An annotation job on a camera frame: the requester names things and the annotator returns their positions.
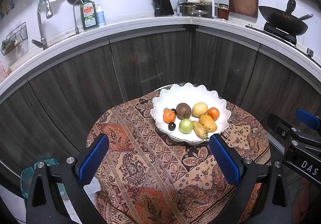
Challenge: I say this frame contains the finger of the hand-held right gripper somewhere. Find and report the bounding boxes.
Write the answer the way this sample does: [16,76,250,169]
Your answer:
[295,108,321,129]
[267,113,301,149]

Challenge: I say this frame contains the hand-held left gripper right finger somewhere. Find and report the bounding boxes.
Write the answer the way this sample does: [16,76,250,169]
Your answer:
[209,134,294,224]

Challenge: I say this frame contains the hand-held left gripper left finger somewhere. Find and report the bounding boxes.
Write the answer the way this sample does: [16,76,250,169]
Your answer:
[26,134,110,224]

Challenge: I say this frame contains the small yellow banana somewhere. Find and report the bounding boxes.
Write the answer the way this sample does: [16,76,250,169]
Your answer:
[192,121,209,139]

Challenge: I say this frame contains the yellow mango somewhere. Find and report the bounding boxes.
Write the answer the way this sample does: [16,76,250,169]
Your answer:
[199,114,217,132]

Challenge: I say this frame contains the orange tangerine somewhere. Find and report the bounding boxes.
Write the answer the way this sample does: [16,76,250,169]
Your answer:
[163,110,176,123]
[207,107,220,121]

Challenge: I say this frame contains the green guava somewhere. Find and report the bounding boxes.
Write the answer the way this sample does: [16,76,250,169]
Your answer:
[179,119,193,134]

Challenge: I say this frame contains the yellow lemon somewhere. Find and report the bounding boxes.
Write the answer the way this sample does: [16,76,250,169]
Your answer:
[192,102,208,117]

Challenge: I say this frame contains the white scalloped bowl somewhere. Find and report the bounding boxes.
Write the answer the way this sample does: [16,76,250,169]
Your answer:
[150,82,232,142]

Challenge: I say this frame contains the brown kiwi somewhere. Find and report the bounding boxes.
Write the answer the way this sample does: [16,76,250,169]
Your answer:
[176,103,192,119]

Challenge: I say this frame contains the person's right forearm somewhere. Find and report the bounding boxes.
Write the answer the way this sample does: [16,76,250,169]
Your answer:
[292,179,321,224]

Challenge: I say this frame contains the patterned paisley tablecloth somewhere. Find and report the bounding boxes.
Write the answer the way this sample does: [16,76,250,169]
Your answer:
[86,89,272,224]

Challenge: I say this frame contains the trash bin with teal bag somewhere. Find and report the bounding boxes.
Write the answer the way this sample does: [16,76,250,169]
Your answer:
[20,157,68,199]

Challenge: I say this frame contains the dark wood lower cabinets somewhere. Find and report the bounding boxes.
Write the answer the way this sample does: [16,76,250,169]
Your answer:
[0,29,321,189]

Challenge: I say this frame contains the black gas stove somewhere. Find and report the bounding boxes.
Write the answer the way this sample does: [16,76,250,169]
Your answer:
[246,23,321,59]

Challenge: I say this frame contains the black wok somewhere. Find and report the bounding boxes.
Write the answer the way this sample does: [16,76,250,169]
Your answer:
[258,0,314,36]

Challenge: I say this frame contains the glass jar with red contents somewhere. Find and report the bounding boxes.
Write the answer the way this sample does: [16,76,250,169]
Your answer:
[217,4,230,20]

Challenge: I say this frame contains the thin steel faucet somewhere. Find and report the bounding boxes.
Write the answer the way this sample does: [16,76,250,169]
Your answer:
[73,0,84,34]

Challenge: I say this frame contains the green dish soap bottle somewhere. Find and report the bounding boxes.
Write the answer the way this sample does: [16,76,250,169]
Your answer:
[80,0,98,31]

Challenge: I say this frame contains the white pump soap bottle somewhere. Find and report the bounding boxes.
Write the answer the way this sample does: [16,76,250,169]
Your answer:
[97,3,106,26]

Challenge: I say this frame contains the dish rack with steel pots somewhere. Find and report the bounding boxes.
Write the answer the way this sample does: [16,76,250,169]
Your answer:
[178,0,218,17]

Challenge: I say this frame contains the tall steel faucet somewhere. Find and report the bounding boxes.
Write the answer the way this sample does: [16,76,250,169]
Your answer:
[31,0,54,50]

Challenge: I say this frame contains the white kitchen countertop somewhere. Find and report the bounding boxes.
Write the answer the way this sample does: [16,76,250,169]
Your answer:
[0,16,321,104]

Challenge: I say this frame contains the black wire wall basket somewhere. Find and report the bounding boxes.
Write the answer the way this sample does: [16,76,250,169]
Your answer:
[1,22,28,55]

